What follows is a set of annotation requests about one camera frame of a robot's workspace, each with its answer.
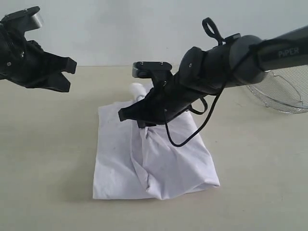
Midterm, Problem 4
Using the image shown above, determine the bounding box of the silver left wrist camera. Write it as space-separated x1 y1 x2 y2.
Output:
0 6 43 36

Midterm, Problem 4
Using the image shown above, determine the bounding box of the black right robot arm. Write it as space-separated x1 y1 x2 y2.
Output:
118 27 308 127

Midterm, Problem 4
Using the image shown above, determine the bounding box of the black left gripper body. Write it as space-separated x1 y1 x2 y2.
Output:
0 28 77 88

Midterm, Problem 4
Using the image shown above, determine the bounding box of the round metal wire mesh basket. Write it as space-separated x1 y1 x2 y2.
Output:
247 65 308 114

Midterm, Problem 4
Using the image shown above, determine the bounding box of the white t-shirt with red logo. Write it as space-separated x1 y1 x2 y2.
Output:
92 83 221 201

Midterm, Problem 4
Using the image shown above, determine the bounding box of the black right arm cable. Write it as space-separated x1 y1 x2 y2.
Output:
165 17 272 148

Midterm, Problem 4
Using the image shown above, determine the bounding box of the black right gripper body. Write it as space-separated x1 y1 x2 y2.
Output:
118 80 205 126

